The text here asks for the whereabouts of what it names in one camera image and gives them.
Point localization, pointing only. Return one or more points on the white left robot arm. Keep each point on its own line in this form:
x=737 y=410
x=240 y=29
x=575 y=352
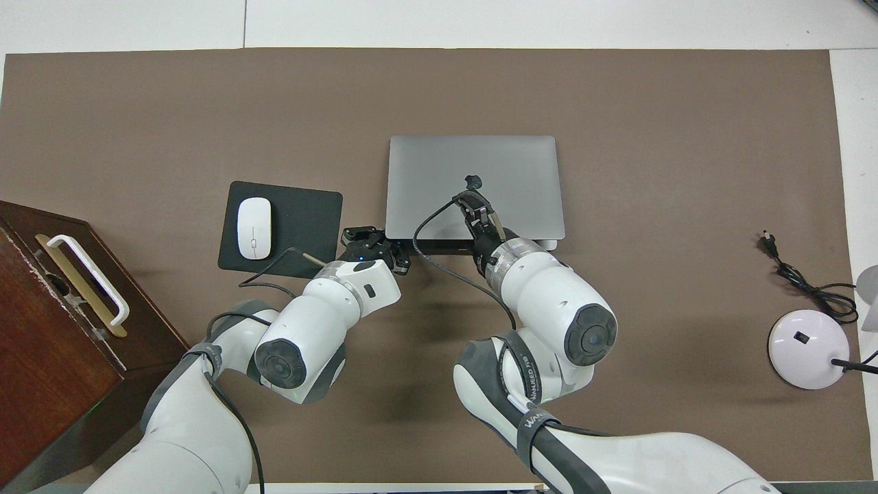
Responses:
x=309 y=329

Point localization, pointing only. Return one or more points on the silver grey laptop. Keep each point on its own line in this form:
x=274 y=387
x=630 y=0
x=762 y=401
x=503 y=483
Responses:
x=425 y=178

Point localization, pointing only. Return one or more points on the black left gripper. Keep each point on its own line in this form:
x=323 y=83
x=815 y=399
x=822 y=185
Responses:
x=367 y=252

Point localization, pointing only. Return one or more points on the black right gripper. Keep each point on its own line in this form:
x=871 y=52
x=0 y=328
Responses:
x=485 y=240

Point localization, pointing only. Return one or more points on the white computer mouse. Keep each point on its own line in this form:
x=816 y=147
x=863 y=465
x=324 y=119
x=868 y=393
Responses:
x=254 y=230

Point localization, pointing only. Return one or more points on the brown table mat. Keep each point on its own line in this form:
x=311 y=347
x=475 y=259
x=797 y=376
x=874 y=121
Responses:
x=686 y=171

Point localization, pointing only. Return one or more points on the dark brown wooden box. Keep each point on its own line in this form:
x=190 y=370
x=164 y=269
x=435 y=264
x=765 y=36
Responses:
x=48 y=370

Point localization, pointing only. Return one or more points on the white desk lamp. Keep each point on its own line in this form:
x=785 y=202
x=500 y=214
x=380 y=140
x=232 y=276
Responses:
x=806 y=350

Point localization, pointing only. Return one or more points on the black mouse pad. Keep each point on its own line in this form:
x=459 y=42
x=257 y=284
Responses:
x=305 y=219

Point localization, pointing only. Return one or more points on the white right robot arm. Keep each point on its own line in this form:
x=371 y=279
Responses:
x=555 y=302

